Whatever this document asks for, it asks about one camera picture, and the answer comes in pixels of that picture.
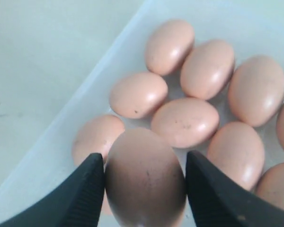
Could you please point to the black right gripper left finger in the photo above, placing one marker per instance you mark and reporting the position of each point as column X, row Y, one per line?
column 75, row 201

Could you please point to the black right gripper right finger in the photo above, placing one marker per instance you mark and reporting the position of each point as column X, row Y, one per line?
column 217, row 201

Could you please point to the clear plastic tray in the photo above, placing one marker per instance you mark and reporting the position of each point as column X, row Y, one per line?
column 49, row 161

